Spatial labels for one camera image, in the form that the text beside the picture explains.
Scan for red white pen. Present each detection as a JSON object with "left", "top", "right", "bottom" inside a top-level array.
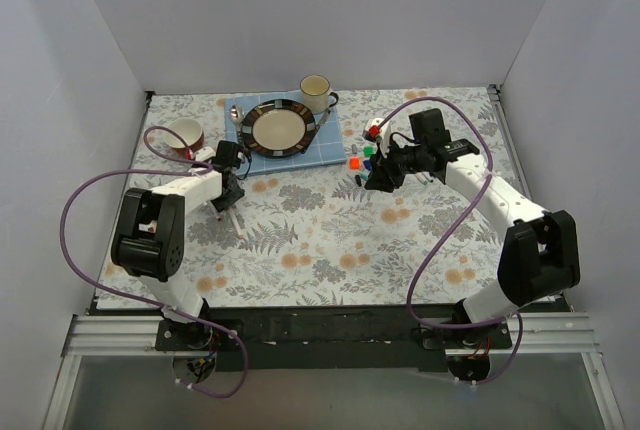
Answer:
[{"left": 208, "top": 202, "right": 223, "bottom": 222}]

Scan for pink pen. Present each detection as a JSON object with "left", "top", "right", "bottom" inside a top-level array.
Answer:
[{"left": 228, "top": 209, "right": 244, "bottom": 240}]

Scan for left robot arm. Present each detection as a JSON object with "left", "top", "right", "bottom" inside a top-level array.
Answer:
[{"left": 111, "top": 140, "right": 245, "bottom": 350}]

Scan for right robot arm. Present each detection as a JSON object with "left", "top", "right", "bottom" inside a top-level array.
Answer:
[{"left": 363, "top": 109, "right": 580, "bottom": 348}]

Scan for red bowl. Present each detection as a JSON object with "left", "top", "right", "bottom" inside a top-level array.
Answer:
[{"left": 164, "top": 118, "right": 204, "bottom": 153}]

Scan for metal spoon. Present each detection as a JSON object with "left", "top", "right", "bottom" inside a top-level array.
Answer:
[{"left": 229, "top": 105, "right": 244, "bottom": 145}]

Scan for dark rimmed plate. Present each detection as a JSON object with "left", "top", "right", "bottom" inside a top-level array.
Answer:
[{"left": 242, "top": 99, "right": 319, "bottom": 158}]

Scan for metal knife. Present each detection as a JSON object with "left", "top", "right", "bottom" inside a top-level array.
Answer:
[{"left": 317, "top": 108, "right": 332, "bottom": 127}]

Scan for cream enamel mug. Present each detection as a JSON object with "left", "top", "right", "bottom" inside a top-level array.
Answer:
[{"left": 299, "top": 75, "right": 339, "bottom": 115}]

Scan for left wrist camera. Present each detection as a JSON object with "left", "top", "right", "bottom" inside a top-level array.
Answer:
[{"left": 188, "top": 146, "right": 216, "bottom": 165}]

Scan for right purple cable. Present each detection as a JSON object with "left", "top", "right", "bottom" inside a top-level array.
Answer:
[{"left": 377, "top": 97, "right": 525, "bottom": 387}]

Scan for purple cable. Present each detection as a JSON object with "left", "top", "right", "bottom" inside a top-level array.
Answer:
[
  {"left": 377, "top": 97, "right": 525, "bottom": 387},
  {"left": 59, "top": 125, "right": 250, "bottom": 399}
]

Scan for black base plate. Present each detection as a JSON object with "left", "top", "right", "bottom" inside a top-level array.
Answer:
[{"left": 155, "top": 305, "right": 512, "bottom": 372}]

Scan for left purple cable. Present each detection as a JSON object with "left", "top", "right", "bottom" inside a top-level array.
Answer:
[{"left": 59, "top": 125, "right": 250, "bottom": 399}]

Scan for aluminium frame rail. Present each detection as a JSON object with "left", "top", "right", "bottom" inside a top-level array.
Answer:
[{"left": 44, "top": 312, "right": 625, "bottom": 429}]

